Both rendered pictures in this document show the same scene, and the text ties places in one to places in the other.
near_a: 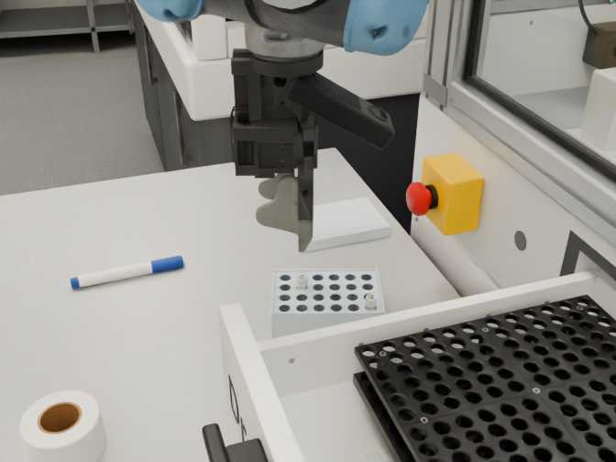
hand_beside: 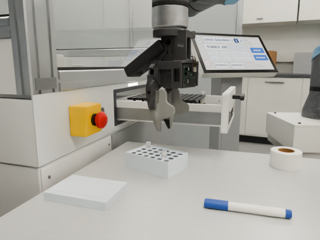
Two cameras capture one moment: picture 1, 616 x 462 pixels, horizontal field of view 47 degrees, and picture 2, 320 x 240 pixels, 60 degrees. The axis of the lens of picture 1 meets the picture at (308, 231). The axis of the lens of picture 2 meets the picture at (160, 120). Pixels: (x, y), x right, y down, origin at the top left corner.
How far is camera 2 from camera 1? 1.23 m
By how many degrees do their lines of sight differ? 124
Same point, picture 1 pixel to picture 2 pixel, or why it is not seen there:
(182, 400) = (236, 164)
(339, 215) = (82, 186)
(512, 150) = (94, 80)
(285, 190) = (177, 94)
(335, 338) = (195, 105)
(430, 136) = (48, 114)
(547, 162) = (105, 74)
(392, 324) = not seen: hidden behind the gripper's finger
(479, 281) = (92, 150)
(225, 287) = (188, 188)
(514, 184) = (96, 93)
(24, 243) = not seen: outside the picture
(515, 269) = not seen: hidden behind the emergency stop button
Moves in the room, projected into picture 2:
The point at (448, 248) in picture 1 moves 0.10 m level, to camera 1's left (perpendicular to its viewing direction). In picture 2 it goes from (74, 160) to (103, 169)
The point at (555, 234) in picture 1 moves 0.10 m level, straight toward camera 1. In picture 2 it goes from (110, 95) to (140, 94)
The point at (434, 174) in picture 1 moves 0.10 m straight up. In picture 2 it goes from (93, 107) to (91, 64)
